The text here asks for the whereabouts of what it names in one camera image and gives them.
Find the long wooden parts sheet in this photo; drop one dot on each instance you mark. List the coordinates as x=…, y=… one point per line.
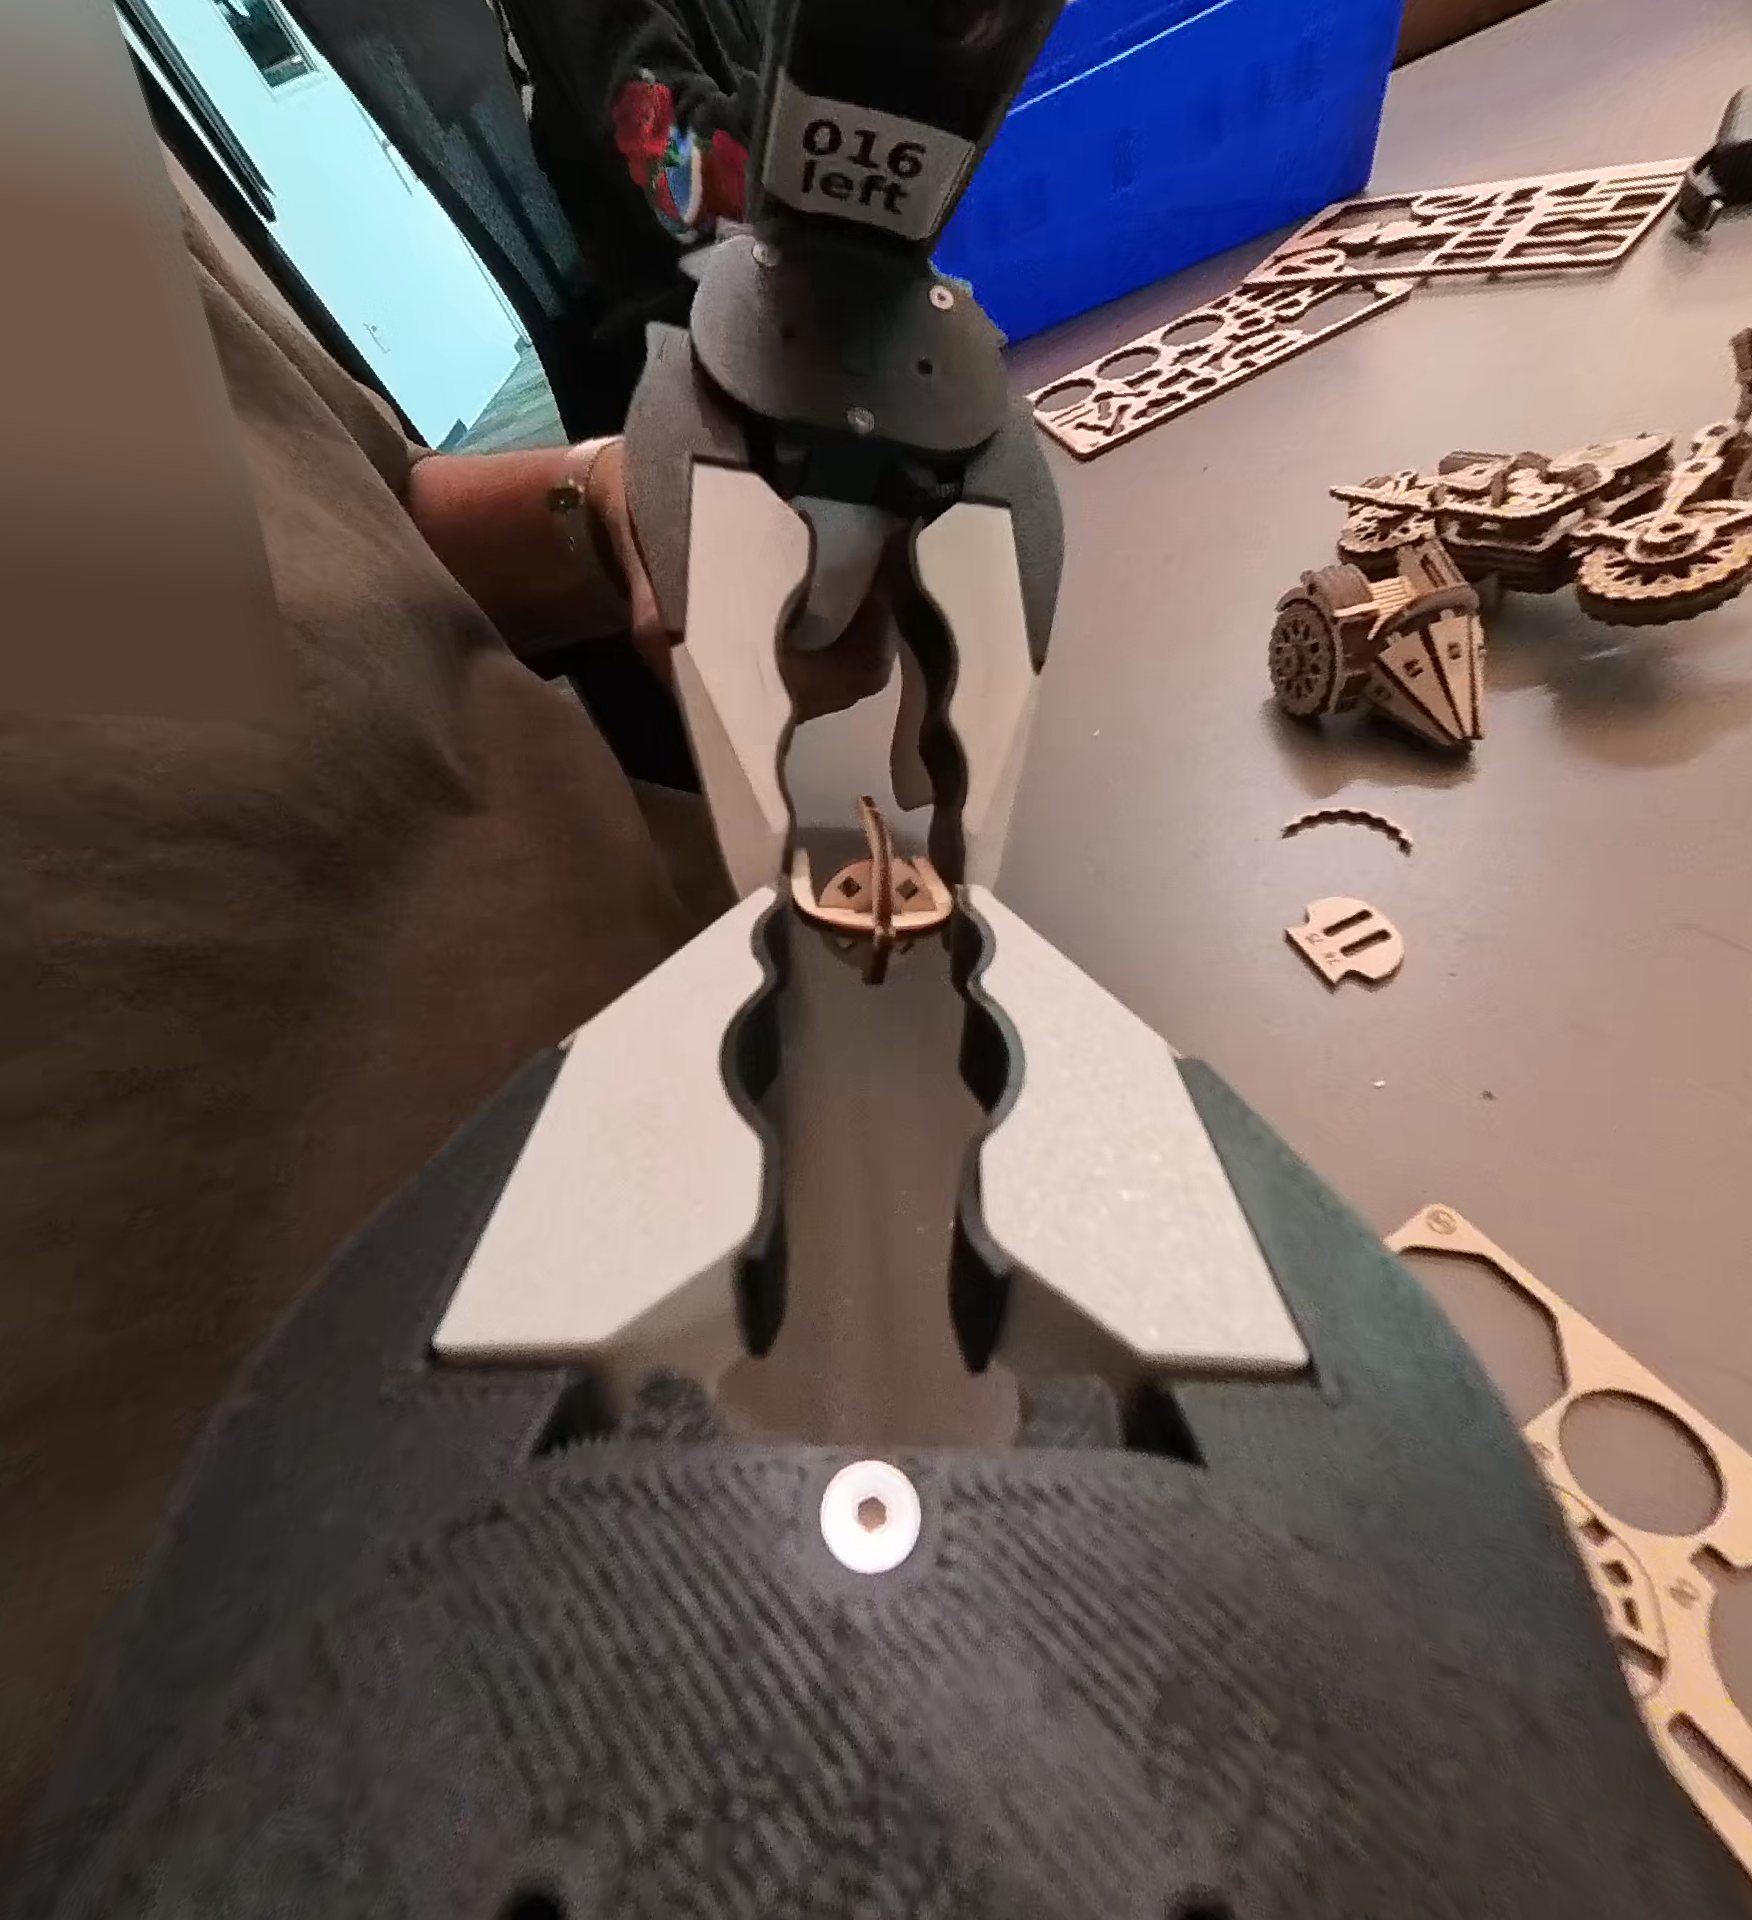
x=1507, y=225

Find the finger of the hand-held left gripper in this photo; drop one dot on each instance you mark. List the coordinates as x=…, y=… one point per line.
x=988, y=629
x=733, y=629

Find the pale wooden parts sheet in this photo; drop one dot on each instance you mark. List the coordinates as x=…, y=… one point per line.
x=1642, y=1368

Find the toothed wooden arc piece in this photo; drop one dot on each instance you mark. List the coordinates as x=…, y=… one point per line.
x=1349, y=817

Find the person's left forearm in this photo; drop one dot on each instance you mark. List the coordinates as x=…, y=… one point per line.
x=516, y=541

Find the grey desk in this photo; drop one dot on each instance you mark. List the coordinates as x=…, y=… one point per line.
x=1566, y=1049

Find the blue plastic bin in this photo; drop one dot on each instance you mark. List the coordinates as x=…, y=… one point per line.
x=1192, y=149

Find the round slotted wooden piece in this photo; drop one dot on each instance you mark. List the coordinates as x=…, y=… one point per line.
x=1309, y=942

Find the wooden dome frame assembly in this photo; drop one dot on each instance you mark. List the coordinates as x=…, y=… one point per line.
x=852, y=897

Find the wooden sidecar model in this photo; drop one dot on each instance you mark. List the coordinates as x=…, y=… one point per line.
x=1415, y=660

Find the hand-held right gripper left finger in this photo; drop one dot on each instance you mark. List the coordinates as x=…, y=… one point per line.
x=591, y=1200

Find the wooden motorcycle model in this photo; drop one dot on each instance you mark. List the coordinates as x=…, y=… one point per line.
x=1566, y=516

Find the person's left hand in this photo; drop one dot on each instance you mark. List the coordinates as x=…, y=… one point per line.
x=839, y=681

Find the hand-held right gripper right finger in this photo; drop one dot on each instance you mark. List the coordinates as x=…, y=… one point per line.
x=1131, y=1200

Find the round-holed wooden parts sheet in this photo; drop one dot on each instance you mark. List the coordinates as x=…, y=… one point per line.
x=1310, y=294

